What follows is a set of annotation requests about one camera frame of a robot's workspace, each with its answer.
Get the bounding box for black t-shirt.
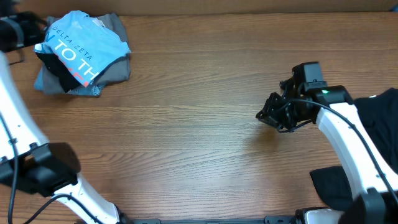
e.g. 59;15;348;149
310;88;397;211

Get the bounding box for light blue printed t-shirt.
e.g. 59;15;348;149
34;11;131;87

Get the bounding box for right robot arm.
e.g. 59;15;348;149
256;62;397;223

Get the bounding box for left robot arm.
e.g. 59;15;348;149
1;9;130;223

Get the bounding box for folded blue jeans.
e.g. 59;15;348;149
34;72;106;97

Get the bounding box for folded black garment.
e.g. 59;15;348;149
35;52;81;95

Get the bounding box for folded grey garment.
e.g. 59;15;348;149
38;12;132;96

